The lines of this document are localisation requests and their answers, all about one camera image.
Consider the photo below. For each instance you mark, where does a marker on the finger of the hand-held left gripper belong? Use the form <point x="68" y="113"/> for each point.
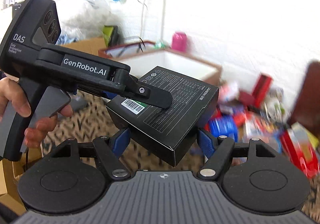
<point x="108" y="94"/>
<point x="150" y="94"/>

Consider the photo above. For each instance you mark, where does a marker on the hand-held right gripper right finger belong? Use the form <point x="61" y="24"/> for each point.
<point x="206" y="142"/>

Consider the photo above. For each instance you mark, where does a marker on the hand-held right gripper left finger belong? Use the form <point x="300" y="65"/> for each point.
<point x="121" y="141"/>

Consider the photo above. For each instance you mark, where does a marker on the black product box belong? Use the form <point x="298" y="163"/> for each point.
<point x="170" y="119"/>

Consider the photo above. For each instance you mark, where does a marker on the brown cardboard box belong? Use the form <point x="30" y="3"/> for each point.
<point x="175" y="64"/>

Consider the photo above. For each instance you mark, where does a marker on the person's left hand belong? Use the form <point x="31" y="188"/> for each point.
<point x="15" y="99"/>

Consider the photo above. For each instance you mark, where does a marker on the blue plastic box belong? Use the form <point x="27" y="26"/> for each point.
<point x="222" y="127"/>

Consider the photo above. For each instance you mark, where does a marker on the black patterned tablecloth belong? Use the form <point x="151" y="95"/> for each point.
<point x="87" y="124"/>

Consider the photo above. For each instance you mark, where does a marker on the green bag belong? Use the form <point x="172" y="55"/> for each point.
<point x="110" y="36"/>

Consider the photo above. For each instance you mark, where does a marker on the pink bottle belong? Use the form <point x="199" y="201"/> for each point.
<point x="179" y="41"/>

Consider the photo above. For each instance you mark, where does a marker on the large white plastic bag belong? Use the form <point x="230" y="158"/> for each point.
<point x="85" y="16"/>

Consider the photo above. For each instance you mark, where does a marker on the tall red box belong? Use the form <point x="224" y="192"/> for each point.
<point x="262" y="88"/>

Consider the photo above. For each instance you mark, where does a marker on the red gift box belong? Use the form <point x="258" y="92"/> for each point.
<point x="300" y="149"/>

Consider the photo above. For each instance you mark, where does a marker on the brown wooden board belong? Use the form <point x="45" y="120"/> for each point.
<point x="307" y="96"/>

